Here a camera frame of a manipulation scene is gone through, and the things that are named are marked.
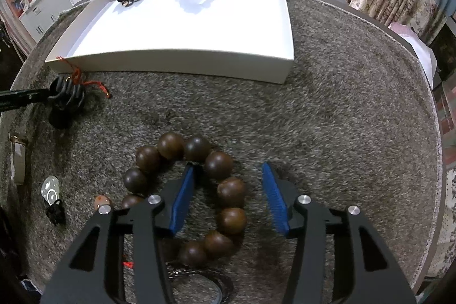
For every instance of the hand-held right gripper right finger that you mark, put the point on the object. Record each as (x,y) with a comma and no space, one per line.
(276,199)

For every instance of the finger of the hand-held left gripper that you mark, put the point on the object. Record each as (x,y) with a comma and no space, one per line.
(25,97)

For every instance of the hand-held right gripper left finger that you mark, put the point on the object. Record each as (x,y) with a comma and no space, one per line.
(182,199)

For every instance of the brown grey headband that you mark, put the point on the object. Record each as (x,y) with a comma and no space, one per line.
(18,161)

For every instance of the white shallow tray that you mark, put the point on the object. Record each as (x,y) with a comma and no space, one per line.
(178,29)

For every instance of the grey shaggy table mat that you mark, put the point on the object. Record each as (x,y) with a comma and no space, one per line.
(320,129)

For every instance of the white pink cushion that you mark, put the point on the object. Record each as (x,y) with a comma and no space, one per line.
(422,47)

